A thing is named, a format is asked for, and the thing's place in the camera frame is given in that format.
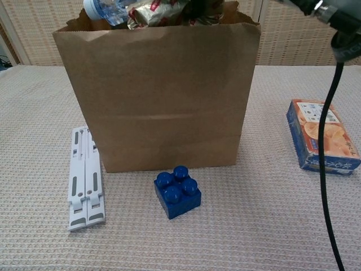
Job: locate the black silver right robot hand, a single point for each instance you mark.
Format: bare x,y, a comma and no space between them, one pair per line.
198,8

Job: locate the gold red foil packet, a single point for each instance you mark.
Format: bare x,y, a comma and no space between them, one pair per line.
152,14

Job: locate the clear plastic bottle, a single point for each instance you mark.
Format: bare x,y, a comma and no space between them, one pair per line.
104,9

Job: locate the orange blue cracker box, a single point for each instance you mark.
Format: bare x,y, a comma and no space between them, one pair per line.
307,132

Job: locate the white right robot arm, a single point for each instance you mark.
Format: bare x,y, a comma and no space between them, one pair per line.
347,19

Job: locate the brown paper bag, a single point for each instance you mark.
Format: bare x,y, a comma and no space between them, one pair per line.
158,98

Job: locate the blue toy building block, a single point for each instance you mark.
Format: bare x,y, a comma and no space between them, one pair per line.
177,197

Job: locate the beige woven tablecloth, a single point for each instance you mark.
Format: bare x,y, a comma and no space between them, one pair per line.
42,141

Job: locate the white folding laptop stand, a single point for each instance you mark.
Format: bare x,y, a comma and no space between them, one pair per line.
84,183

